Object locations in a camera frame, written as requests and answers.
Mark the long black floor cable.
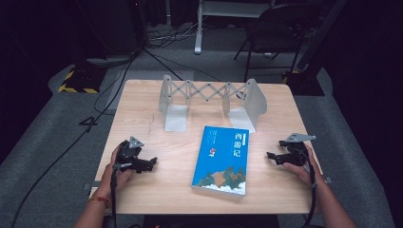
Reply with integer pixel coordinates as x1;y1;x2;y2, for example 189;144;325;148
10;51;141;228

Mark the right hand-held gripper black cable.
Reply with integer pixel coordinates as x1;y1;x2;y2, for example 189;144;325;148
297;146;318;228

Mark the person's left hand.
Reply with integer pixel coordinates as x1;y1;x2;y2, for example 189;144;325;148
100;144;136;195

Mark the hand-held gripper black cable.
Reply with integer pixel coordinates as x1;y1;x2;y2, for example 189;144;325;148
108;162;134;228
297;146;318;228

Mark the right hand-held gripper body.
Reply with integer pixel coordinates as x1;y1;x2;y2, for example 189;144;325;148
278;132;317;167

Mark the person's right hand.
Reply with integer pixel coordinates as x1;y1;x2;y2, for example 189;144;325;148
282;143;325;188

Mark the white desk frame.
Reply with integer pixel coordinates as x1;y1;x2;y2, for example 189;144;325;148
193;0;274;56

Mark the grey expandable bookend rack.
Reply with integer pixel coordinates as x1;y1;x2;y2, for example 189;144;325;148
158;74;268;134

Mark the grey slanted metal pole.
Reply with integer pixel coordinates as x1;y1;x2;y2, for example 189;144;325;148
296;0;348;72

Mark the red orange bracelet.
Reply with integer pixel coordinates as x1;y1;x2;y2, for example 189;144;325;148
86;196;111;209

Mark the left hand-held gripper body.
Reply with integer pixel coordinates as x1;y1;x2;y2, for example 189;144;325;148
115;136;152;174

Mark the black folding chair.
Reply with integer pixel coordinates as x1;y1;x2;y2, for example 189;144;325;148
233;3;319;83

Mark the black stand base hazard tape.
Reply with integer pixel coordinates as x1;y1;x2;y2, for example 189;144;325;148
57;65;108;95
282;69;326;97

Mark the left hand-held gripper black cable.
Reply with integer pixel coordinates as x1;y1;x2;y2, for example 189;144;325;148
108;162;134;228

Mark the blue book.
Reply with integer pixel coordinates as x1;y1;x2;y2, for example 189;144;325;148
191;125;251;198

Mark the bundle of floor cables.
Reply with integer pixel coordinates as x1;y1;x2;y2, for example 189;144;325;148
145;21;205;49

